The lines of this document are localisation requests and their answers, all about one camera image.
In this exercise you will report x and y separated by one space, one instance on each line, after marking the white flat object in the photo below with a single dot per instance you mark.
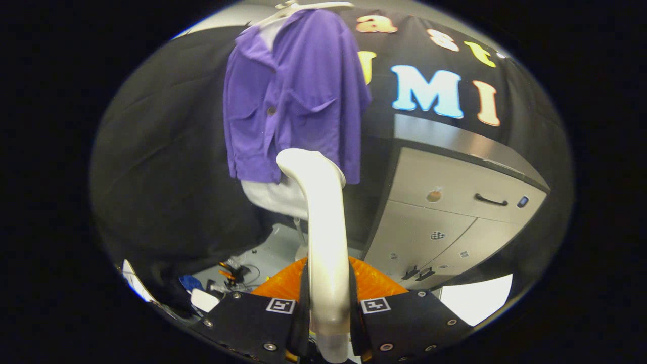
204 300

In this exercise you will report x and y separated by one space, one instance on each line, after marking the grey cabinet with dark top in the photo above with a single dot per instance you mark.
445 222

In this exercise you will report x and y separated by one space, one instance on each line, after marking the white garment steamer head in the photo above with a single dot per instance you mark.
328 237

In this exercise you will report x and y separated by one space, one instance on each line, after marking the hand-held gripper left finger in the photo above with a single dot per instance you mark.
303 318

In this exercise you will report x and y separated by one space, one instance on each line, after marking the white clothes hanger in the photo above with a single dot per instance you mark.
303 6

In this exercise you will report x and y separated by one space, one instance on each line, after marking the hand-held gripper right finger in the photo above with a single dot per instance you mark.
355 323

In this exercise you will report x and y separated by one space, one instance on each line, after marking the blue cloth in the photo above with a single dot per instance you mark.
190 283

